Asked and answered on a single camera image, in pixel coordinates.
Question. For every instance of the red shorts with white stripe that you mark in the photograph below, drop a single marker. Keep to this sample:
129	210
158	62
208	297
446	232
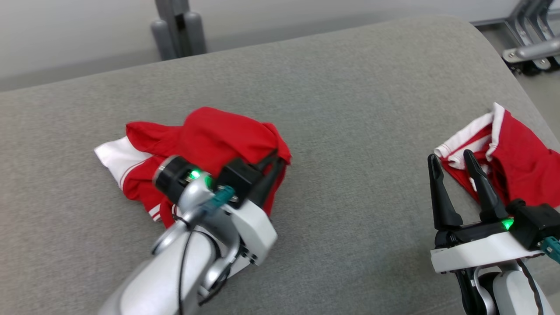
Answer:
520	162

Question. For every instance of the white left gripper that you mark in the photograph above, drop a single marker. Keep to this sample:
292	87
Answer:
253	229

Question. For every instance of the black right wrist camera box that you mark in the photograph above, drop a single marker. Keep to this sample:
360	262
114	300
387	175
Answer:
536	221

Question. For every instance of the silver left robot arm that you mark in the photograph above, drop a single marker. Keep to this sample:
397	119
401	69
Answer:
153	284

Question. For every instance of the grey metal floor frame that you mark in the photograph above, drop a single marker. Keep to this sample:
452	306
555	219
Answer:
531	48

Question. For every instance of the teal camera connector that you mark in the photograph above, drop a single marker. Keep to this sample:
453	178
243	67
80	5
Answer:
552	248
218	199

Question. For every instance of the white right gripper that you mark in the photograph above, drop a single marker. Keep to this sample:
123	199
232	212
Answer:
477	253

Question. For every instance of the teal left camera connector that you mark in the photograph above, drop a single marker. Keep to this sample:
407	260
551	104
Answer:
218	199

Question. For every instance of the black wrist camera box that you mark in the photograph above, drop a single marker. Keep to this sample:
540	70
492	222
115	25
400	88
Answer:
236	177
536	221

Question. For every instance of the red basketball jersey white trim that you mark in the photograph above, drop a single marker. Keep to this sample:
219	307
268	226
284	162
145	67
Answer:
210	135

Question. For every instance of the grey metal partition post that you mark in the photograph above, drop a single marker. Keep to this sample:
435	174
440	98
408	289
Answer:
179	22

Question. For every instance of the teal right camera connector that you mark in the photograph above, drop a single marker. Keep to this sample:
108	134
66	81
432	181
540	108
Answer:
552	248

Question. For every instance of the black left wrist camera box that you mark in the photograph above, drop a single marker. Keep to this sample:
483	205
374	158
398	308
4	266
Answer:
236	177

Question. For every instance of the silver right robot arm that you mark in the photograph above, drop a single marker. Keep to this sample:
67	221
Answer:
512	293

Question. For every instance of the grey cylindrical post foot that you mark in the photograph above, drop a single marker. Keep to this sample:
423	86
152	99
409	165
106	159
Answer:
162	41
196	33

